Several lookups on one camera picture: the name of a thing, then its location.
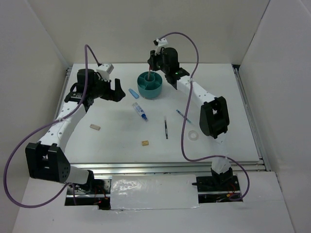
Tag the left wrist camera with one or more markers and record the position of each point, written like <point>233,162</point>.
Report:
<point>104,71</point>

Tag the blue eraser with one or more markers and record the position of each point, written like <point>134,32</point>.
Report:
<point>133,93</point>

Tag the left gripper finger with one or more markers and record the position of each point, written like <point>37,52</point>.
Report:
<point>117,96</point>
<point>118,88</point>

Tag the white beige eraser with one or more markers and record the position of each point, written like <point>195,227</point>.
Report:
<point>96,127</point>

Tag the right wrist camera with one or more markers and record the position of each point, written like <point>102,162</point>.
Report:
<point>160,43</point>

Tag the teal round divided organizer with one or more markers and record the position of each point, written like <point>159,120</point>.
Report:
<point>149,86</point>

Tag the clear glue bottle blue cap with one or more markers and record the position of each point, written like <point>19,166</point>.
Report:
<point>140,111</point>

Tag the clear tape roll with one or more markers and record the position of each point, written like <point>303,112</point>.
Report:
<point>193,135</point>

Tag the aluminium rail frame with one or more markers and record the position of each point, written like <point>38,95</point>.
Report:
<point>117,146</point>

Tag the small brown eraser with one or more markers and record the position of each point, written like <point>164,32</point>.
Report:
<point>145,143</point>

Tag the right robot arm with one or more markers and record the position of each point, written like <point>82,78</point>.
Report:
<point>214,117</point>

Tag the blue clear pen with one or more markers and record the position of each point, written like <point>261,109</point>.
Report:
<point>182,115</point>

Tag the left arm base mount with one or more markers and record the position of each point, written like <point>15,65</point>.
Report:
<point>97,195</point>

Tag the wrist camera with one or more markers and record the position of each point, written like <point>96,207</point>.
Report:
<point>104,71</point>
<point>160,43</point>

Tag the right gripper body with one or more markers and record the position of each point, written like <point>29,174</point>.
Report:
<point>158,60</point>

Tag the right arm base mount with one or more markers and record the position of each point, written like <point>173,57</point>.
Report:
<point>222,187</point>

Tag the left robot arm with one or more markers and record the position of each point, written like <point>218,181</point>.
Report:
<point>46,159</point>

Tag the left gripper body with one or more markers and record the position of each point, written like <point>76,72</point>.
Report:
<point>102,88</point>

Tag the black pen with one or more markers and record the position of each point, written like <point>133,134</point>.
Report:
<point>166,128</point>

